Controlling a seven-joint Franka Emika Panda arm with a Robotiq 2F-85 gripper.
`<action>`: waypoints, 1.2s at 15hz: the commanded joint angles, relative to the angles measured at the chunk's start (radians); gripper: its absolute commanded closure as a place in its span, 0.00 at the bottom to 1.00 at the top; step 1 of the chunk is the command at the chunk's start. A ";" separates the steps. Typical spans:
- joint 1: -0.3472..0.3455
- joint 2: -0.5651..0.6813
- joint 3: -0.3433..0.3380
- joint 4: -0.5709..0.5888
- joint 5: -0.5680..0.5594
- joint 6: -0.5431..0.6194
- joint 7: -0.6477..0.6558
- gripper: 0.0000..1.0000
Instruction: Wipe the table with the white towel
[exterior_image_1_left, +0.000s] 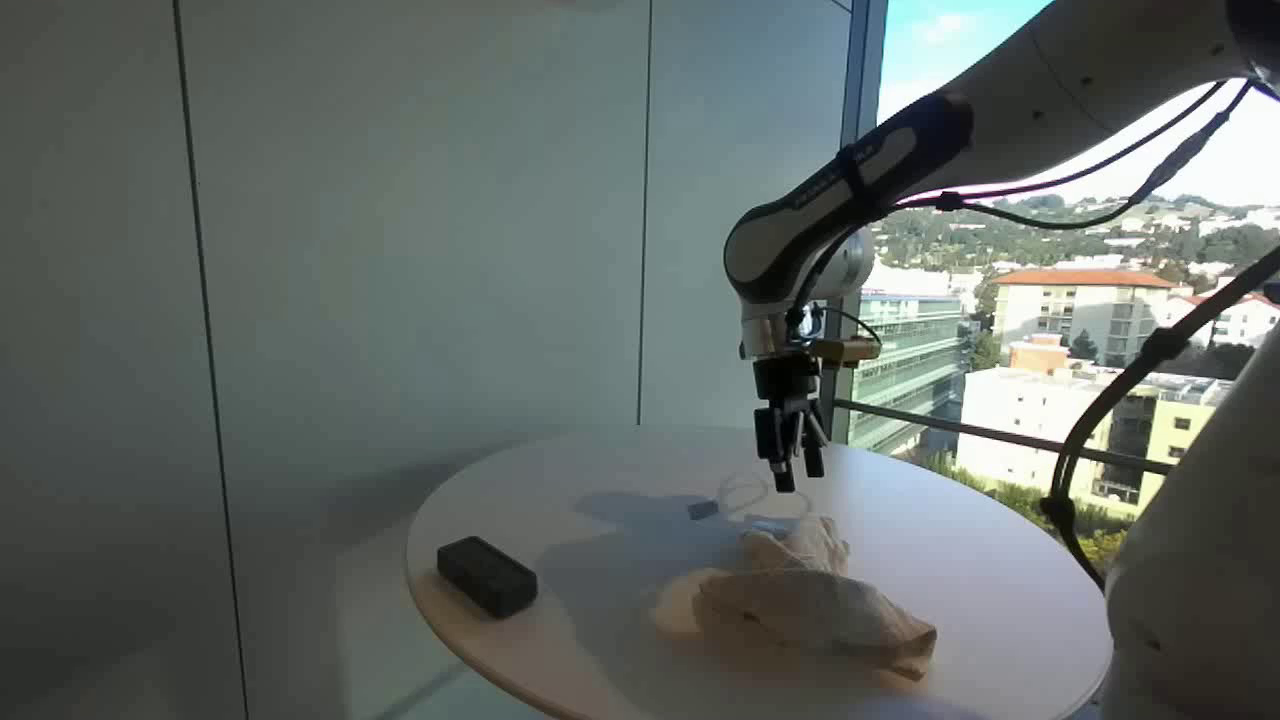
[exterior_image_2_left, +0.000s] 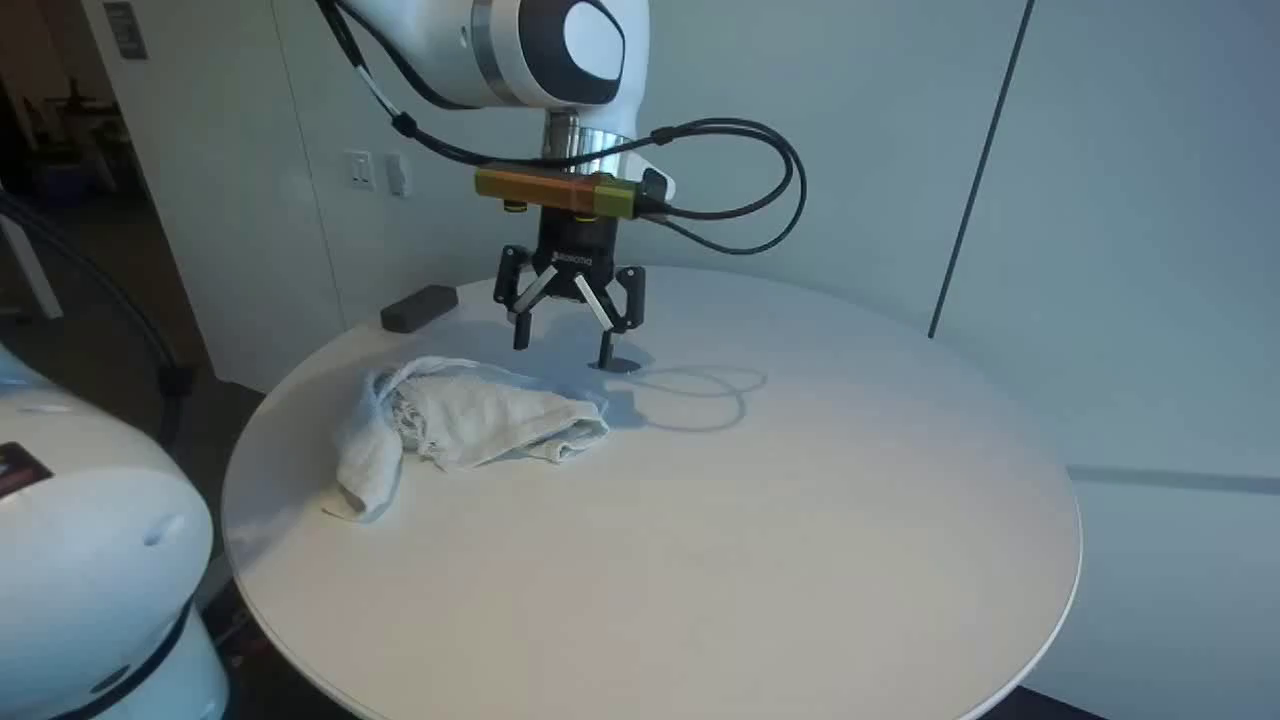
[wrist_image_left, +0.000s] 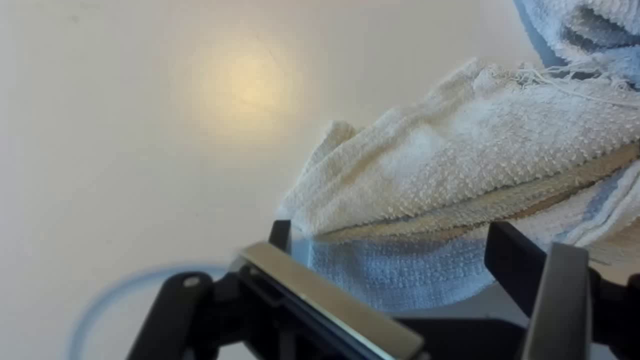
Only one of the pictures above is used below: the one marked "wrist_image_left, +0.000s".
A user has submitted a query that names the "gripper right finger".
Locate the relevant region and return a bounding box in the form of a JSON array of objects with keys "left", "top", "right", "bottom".
[{"left": 484, "top": 221, "right": 640, "bottom": 360}]

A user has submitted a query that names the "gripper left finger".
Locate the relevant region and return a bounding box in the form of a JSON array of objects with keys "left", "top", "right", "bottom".
[{"left": 126, "top": 219, "right": 426, "bottom": 360}]

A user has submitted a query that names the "white towel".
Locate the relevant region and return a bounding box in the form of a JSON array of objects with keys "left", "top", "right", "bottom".
[{"left": 276, "top": 0, "right": 640, "bottom": 315}]

